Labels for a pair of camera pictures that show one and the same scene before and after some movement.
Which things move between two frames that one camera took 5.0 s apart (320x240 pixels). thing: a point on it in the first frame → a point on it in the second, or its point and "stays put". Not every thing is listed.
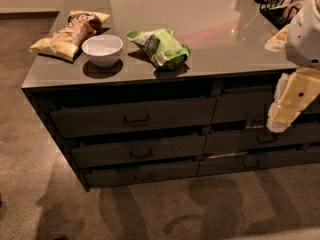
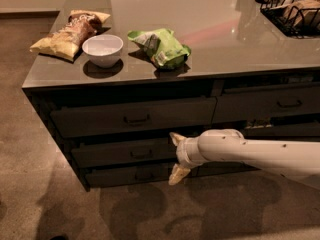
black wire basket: (281, 3) stays put
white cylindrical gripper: (304, 40) → (181, 153)
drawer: (252, 104) stays put
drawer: (127, 117) stays put
